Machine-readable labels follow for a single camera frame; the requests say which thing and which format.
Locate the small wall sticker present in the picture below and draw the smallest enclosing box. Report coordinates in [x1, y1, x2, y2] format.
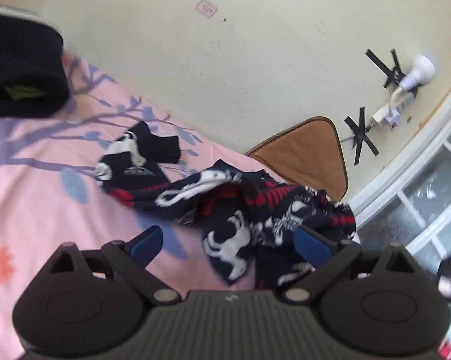
[196, 0, 218, 18]

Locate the brown cushion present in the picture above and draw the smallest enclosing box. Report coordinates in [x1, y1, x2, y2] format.
[246, 116, 348, 202]

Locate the white light bulb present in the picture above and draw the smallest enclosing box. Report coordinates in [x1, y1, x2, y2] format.
[397, 54, 437, 93]

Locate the white power strip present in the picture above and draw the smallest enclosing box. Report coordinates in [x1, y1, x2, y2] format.
[371, 89, 416, 133]

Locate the pink tree-print bedsheet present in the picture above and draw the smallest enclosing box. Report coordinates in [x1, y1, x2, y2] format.
[0, 50, 361, 360]

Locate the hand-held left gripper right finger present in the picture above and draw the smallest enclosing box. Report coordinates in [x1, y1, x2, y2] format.
[272, 225, 420, 305]

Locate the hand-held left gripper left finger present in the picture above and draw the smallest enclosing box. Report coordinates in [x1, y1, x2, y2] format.
[46, 226, 181, 305]

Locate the folded black cloth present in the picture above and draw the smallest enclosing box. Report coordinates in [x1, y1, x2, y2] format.
[0, 0, 70, 118]

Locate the black red white printed garment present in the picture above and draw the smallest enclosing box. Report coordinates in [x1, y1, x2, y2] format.
[95, 121, 357, 290]

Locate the white framed frosted window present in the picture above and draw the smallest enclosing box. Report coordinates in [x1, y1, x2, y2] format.
[348, 77, 451, 271]

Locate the black tape cross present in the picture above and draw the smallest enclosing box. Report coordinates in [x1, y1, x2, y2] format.
[343, 106, 380, 167]
[365, 48, 405, 90]

